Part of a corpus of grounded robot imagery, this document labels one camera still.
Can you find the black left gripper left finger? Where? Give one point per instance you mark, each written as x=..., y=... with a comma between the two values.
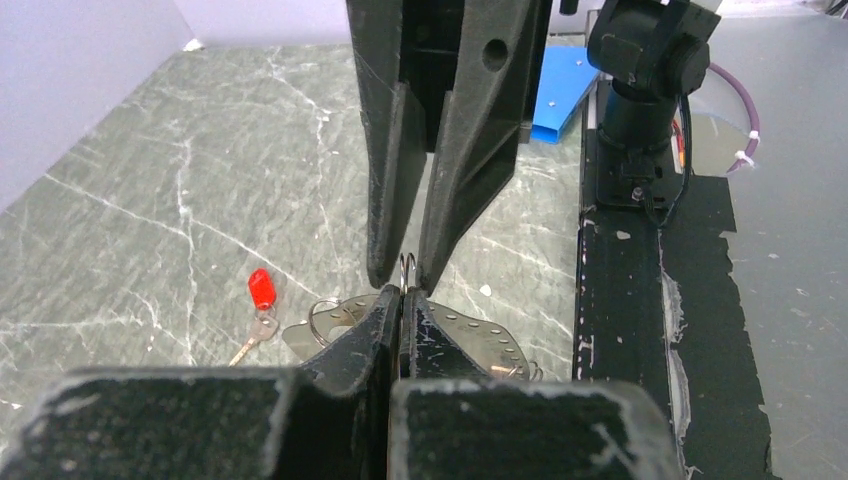
x=325, y=419

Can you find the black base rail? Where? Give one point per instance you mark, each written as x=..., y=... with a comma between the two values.
x=660, y=309

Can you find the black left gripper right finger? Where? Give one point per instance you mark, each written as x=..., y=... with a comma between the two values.
x=484, y=428

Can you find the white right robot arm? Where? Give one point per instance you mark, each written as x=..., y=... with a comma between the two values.
x=448, y=90

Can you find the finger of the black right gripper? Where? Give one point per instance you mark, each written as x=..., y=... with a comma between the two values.
x=394, y=126
x=481, y=127

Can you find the silver key with red tag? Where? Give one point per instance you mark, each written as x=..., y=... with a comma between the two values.
x=263, y=328

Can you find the blue foam pad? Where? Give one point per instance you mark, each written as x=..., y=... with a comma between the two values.
x=566, y=77

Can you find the red key tag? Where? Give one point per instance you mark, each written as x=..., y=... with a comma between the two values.
x=262, y=290

